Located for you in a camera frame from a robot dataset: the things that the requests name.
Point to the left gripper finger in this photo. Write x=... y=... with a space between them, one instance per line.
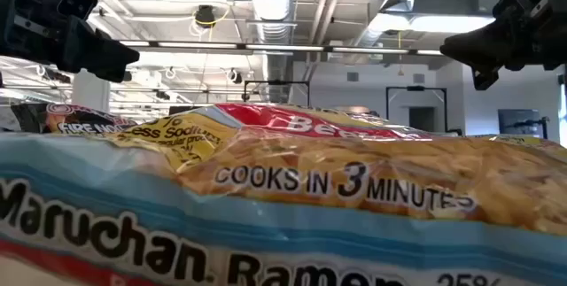
x=97 y=53

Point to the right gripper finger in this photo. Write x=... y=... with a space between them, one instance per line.
x=487 y=47

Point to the black Maruchan fire noodle packet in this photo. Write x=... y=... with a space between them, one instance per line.
x=88 y=125

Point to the blue Maruchan beef ramen packet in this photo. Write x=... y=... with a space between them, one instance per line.
x=283 y=233

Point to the white building pillar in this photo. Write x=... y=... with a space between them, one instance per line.
x=90 y=91

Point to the bright ceiling light fixture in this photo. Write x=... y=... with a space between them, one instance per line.
x=443 y=24

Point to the dark computer monitor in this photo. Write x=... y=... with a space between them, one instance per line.
x=518 y=120

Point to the long overhead light bar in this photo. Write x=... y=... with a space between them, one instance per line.
x=283 y=48

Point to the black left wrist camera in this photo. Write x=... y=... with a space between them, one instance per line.
x=82 y=5

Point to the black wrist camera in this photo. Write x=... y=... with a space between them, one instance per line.
x=518 y=5
x=82 y=5

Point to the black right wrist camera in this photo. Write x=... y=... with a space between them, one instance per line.
x=518 y=5

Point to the black metal rig frame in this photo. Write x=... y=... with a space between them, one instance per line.
x=277 y=82
x=416 y=87

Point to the black ceiling camera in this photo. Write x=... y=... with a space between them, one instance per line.
x=205 y=15

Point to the silver round air duct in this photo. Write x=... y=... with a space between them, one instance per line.
x=272 y=2

